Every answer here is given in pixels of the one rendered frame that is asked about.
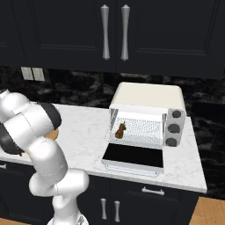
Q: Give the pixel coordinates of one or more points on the black drawer front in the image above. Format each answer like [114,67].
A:
[175,194]
[17,167]

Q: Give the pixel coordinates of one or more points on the grey wall socket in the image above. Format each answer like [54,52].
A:
[38,74]
[27,73]

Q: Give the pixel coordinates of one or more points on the tan wooden board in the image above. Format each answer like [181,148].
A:
[53,134]

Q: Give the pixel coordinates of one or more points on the white toaster oven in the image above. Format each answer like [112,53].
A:
[148,96]

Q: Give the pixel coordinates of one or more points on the black wall cupboard door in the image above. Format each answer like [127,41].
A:
[175,32]
[64,29]

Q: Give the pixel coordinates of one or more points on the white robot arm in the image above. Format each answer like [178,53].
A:
[47,158]

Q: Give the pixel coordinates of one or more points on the red brown kebab skewer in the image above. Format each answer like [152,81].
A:
[120,131]

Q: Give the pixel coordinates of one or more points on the toaster oven glass door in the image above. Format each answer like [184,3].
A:
[133,155]

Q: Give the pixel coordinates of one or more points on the black base cupboard door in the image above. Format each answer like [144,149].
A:
[95,202]
[140,212]

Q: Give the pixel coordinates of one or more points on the dark toaster oven knob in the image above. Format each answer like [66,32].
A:
[171,142]
[174,128]
[176,114]

